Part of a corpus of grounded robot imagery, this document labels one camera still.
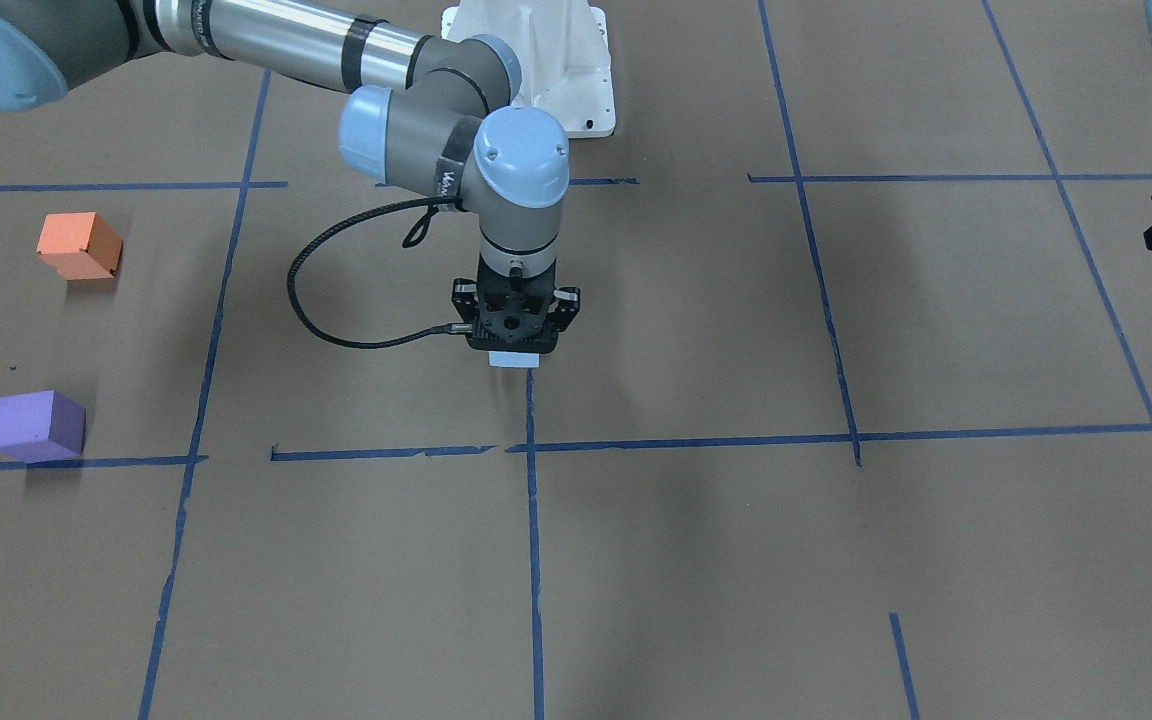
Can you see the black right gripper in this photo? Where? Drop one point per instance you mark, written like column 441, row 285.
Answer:
column 463, row 302

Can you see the light blue foam block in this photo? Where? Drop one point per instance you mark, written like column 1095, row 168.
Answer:
column 513, row 360

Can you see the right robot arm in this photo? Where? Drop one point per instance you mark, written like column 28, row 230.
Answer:
column 435, row 117

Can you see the orange foam block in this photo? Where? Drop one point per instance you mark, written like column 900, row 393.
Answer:
column 80, row 246

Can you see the purple foam block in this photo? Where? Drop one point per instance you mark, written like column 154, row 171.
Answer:
column 41, row 426

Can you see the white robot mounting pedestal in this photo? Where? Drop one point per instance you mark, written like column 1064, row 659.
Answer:
column 564, row 52

